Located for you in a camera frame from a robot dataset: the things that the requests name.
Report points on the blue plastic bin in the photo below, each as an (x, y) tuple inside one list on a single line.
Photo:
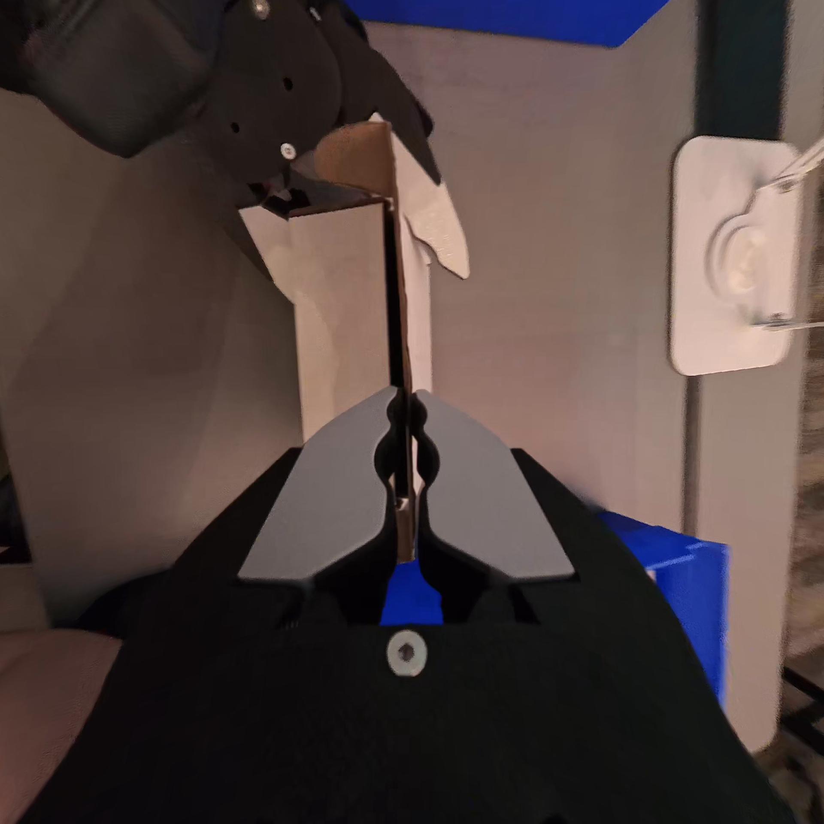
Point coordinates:
[(689, 592), (515, 16)]

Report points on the black mat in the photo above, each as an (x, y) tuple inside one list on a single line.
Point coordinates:
[(740, 64)]

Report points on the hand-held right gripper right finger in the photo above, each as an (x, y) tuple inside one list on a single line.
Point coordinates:
[(489, 515)]

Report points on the white sign stand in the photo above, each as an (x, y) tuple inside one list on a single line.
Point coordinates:
[(701, 257)]

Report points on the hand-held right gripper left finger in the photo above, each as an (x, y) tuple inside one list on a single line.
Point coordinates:
[(309, 515)]

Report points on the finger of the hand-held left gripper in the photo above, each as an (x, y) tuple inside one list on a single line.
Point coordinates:
[(322, 186), (386, 83)]

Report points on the white cardboard box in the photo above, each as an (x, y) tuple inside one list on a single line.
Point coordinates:
[(335, 289)]

